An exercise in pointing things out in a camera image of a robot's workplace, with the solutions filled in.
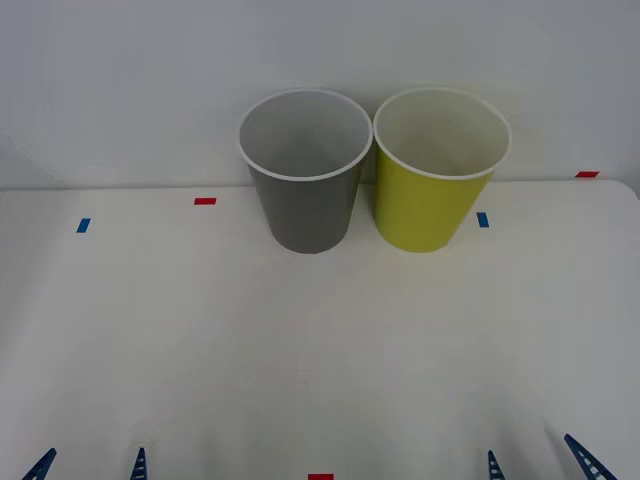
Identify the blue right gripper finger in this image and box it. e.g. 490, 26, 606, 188
486, 449, 507, 480
563, 433, 620, 480

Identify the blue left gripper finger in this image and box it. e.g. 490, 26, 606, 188
129, 446, 148, 480
21, 447, 58, 480

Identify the yellow-green plastic waste bin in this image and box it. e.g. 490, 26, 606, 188
372, 86, 514, 254

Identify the grey plastic waste bin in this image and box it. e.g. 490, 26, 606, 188
236, 88, 375, 255

